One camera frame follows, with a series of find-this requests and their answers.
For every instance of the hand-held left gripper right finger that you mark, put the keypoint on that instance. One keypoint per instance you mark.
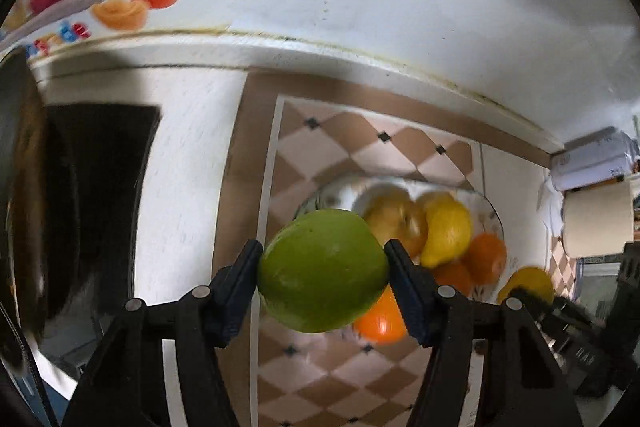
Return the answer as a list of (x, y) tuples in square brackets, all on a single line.
[(407, 303)]

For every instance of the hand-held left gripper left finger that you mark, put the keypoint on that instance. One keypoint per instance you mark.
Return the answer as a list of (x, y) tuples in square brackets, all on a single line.
[(240, 289)]

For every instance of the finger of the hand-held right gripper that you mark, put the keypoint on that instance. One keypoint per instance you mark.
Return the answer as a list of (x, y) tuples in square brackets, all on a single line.
[(630, 287), (530, 304)]

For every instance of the yellow citrus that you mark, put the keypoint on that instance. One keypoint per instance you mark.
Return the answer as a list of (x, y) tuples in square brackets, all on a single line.
[(530, 279), (447, 232)]

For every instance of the orange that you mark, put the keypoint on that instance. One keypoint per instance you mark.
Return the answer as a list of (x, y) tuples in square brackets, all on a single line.
[(486, 262), (380, 324)]

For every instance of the brown round fruit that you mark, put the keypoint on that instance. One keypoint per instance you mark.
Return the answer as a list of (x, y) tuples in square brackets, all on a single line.
[(452, 278)]

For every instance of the green apple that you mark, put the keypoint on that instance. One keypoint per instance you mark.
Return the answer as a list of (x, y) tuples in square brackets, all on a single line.
[(320, 272)]

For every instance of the red-brown apple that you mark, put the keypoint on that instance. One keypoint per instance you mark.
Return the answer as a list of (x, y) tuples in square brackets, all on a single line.
[(395, 222)]

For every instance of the oval floral plate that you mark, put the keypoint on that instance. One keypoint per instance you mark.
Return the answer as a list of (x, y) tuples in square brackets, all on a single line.
[(330, 198)]

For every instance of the white paper tissue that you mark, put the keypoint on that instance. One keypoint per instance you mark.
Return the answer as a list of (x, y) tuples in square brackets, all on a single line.
[(550, 207)]

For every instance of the black gas stove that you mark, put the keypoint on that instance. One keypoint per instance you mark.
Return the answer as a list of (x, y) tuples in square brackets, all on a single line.
[(110, 182)]

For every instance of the black wok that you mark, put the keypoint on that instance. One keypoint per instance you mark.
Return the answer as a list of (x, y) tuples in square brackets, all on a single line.
[(25, 207)]

